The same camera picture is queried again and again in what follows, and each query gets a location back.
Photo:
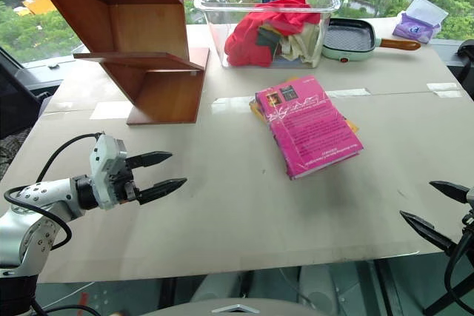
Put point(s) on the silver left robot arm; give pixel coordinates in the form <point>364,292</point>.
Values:
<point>48,192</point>

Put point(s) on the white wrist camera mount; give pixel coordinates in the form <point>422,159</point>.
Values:
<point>471,197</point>
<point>105,168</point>

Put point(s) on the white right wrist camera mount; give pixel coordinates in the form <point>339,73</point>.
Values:
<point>471,197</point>

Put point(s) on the pink book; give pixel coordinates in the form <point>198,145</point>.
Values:
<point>311,127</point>

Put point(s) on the purple wet wipes pack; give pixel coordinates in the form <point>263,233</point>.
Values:
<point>416,27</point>

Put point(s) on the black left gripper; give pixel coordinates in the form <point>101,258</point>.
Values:
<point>127,186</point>

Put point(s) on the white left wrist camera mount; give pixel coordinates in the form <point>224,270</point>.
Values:
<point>105,168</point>

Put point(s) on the mint green grill pan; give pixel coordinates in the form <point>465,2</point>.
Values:
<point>348,40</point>

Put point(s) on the yellow structure outside window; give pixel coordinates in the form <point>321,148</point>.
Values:
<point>37,3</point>

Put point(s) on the red cloth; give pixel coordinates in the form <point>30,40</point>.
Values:
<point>252,38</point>

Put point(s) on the clear tape strip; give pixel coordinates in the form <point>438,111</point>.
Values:
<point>348,93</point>
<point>231,105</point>
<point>443,86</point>

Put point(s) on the wooden shelf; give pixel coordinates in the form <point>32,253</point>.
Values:
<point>148,31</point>

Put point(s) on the cream cloth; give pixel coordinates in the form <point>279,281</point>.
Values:
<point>300,44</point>

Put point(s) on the dark green cloth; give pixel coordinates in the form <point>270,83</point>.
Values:
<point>267,39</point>

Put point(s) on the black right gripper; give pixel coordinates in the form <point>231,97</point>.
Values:
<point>469,224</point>

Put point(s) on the black table leg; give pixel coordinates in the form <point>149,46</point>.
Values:
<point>389,286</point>
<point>167,292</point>

